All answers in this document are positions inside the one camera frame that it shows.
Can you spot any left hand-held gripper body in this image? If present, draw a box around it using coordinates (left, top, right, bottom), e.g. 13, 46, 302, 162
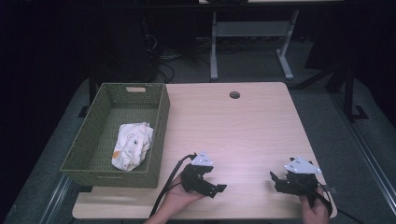
180, 150, 216, 194

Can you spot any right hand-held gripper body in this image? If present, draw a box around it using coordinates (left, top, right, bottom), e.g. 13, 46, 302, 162
283, 156, 322, 196

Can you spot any white patterned cloth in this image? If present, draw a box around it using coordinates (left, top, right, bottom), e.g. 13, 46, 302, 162
111, 121, 155, 172

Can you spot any green woven basket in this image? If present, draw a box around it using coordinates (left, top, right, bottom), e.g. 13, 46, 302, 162
60, 82, 171, 189

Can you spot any person's left hand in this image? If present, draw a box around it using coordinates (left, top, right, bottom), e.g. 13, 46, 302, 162
155, 175, 205, 223

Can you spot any person's right hand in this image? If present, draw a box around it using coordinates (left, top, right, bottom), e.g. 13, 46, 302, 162
299, 186, 331, 224

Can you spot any black metal stand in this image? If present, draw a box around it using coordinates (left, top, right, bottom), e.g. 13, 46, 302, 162
344, 62, 370, 122

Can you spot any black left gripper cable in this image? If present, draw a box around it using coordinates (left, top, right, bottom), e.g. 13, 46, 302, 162
148, 153, 198, 218

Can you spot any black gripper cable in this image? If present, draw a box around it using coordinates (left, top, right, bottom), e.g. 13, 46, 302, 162
148, 153, 198, 218
317, 181, 365, 224

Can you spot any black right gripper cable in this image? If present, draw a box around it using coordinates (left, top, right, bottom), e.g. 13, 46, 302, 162
317, 181, 365, 224

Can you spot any metal floor rail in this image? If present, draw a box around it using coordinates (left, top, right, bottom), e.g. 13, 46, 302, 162
40, 174, 73, 224
330, 92, 396, 216

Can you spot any tangle of floor cables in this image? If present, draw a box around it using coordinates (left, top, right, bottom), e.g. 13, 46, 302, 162
143, 34, 188, 84

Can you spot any grey metal desk frame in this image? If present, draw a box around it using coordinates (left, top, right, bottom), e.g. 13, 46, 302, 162
208, 8, 301, 81

